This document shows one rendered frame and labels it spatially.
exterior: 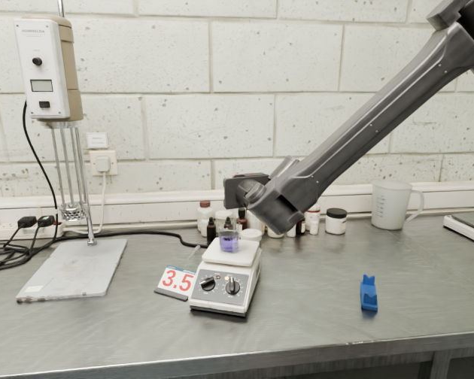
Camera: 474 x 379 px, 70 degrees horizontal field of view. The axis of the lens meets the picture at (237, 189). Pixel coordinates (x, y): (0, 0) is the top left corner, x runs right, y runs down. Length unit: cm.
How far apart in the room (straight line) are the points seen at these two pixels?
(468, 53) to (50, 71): 75
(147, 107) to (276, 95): 44
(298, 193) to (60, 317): 57
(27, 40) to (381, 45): 106
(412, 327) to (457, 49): 53
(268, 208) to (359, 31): 91
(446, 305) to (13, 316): 94
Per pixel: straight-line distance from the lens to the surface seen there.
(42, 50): 86
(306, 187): 52
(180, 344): 71
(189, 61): 119
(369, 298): 83
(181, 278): 86
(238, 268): 80
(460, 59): 53
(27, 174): 134
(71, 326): 82
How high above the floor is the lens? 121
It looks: 16 degrees down
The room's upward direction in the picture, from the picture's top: straight up
